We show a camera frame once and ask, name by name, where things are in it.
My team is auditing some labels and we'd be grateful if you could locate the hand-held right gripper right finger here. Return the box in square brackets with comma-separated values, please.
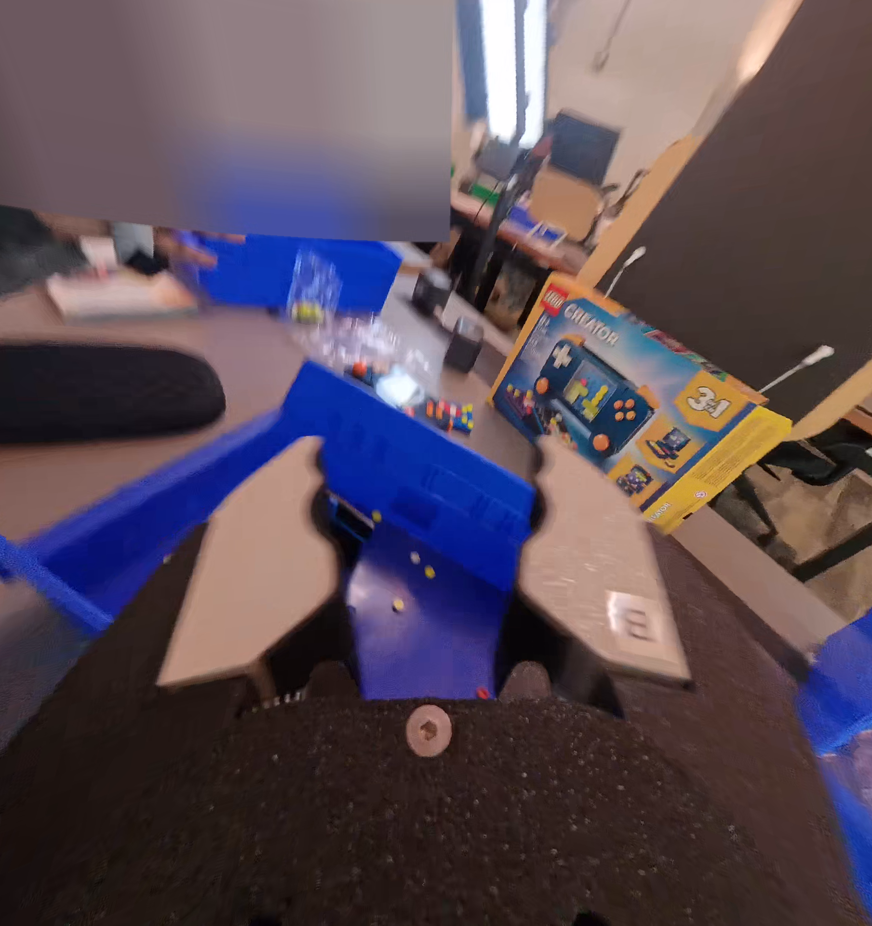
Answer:
[517, 433, 696, 690]

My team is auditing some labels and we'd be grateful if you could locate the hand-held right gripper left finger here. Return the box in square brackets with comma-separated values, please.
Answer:
[155, 436, 344, 699]

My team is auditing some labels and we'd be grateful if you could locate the large blue plastic bin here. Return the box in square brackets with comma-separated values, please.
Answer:
[0, 359, 539, 701]

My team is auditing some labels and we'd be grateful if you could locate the colourful toy brick box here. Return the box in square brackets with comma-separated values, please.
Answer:
[488, 273, 794, 538]

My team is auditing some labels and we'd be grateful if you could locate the black fuzzy pad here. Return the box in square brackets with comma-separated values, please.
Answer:
[0, 342, 228, 446]

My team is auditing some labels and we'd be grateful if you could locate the black cup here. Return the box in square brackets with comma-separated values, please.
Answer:
[443, 316, 486, 375]
[412, 269, 453, 317]

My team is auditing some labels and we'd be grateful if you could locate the clear plastic bag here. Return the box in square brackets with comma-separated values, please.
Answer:
[287, 249, 344, 327]
[313, 311, 437, 406]

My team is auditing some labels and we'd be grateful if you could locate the blue ribbed plastic bin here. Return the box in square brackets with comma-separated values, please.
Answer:
[179, 233, 404, 313]

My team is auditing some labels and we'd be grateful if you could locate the white-tipped stick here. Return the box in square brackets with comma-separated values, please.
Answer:
[757, 346, 836, 395]
[601, 246, 648, 299]

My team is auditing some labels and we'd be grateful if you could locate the white instruction booklet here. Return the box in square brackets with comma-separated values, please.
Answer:
[45, 273, 200, 323]

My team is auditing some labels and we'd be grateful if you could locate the long wooden desk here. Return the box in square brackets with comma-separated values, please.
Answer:
[450, 190, 597, 256]

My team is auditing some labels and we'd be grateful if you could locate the black light stand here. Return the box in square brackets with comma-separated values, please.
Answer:
[470, 137, 525, 312]

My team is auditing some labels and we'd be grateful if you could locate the black panel with wooden edge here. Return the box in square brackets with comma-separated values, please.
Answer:
[580, 0, 872, 442]

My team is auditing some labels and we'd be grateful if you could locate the black monitor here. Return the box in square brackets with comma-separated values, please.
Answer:
[551, 110, 621, 188]

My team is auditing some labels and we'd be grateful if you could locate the bright studio light panel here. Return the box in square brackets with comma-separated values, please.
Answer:
[479, 0, 549, 144]

